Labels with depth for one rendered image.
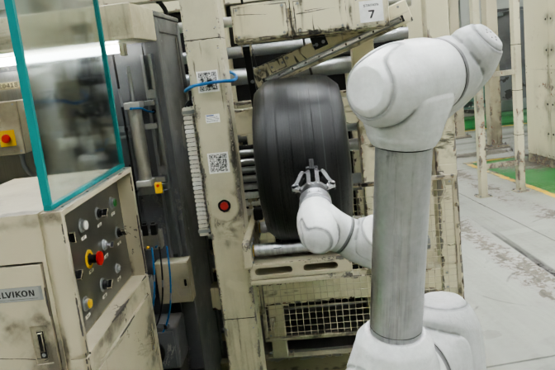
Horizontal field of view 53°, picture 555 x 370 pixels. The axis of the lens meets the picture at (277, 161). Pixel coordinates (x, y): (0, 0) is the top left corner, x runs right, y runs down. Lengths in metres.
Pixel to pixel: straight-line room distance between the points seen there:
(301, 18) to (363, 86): 1.34
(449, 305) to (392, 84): 0.57
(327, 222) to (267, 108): 0.60
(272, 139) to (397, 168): 0.87
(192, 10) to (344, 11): 0.60
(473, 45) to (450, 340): 0.60
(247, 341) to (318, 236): 0.95
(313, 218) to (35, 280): 0.68
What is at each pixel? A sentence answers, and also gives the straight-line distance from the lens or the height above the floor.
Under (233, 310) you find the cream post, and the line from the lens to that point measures 2.19.
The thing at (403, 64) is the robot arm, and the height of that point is 1.52.
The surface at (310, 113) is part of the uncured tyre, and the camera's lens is 1.82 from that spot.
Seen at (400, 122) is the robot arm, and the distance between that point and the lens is 0.93.
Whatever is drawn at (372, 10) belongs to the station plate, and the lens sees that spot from 2.25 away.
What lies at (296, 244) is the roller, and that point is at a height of 0.91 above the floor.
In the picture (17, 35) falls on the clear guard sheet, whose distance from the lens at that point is 1.39.
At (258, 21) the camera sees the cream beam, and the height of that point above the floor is 1.71.
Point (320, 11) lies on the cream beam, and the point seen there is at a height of 1.72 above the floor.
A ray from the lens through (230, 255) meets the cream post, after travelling 2.11.
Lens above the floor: 1.55
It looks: 10 degrees down
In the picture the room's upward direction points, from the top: 6 degrees counter-clockwise
